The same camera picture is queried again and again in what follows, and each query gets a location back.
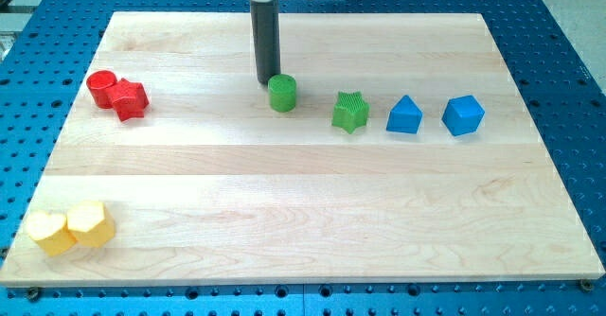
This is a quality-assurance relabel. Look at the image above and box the board clamp screw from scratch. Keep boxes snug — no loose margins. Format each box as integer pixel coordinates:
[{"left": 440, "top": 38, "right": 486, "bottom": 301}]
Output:
[
  {"left": 25, "top": 287, "right": 42, "bottom": 302},
  {"left": 578, "top": 279, "right": 594, "bottom": 293}
]

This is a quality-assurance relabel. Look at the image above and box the blue cube block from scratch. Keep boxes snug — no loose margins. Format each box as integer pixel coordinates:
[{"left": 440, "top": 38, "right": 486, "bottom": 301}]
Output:
[{"left": 441, "top": 95, "right": 485, "bottom": 136}]

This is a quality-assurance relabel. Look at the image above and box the green cylinder block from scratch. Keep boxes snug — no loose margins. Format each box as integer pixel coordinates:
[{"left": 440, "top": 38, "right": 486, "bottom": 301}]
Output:
[{"left": 268, "top": 74, "right": 297, "bottom": 113}]

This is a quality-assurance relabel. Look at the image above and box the light wooden board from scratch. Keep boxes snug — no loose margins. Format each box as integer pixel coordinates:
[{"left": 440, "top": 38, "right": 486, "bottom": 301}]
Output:
[{"left": 1, "top": 11, "right": 604, "bottom": 288}]

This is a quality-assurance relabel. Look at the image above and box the yellow hexagon block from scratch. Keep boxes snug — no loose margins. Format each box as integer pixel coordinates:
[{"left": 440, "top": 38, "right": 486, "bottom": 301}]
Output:
[{"left": 67, "top": 201, "right": 116, "bottom": 248}]

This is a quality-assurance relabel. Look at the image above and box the red cylinder block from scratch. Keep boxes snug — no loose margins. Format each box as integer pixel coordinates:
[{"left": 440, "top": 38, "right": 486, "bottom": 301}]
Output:
[{"left": 86, "top": 70, "right": 117, "bottom": 109}]

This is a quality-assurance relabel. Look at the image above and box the yellow heart block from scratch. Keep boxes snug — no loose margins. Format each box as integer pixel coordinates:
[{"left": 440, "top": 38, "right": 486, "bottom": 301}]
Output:
[{"left": 26, "top": 211, "right": 77, "bottom": 256}]

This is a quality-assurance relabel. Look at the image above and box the red star block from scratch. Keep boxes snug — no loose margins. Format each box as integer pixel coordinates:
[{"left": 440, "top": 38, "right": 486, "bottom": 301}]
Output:
[{"left": 106, "top": 79, "right": 149, "bottom": 122}]

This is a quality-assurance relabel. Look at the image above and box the green star block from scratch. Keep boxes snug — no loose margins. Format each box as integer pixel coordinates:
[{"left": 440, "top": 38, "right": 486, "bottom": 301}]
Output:
[{"left": 331, "top": 92, "right": 370, "bottom": 134}]

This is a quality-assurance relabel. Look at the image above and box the right board clamp screw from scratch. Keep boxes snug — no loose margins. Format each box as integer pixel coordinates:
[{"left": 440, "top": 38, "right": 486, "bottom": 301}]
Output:
[{"left": 578, "top": 279, "right": 594, "bottom": 293}]

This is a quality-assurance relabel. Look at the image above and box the left board clamp screw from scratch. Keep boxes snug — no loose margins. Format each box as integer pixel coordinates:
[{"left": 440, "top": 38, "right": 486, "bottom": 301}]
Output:
[{"left": 25, "top": 287, "right": 42, "bottom": 302}]

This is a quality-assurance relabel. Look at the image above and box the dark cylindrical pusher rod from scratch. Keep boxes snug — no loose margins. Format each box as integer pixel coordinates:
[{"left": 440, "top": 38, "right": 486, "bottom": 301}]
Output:
[{"left": 249, "top": 0, "right": 280, "bottom": 85}]

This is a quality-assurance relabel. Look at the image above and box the blue triangular prism block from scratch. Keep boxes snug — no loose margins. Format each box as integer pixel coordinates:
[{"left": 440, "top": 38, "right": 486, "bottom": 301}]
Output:
[{"left": 386, "top": 95, "right": 423, "bottom": 134}]

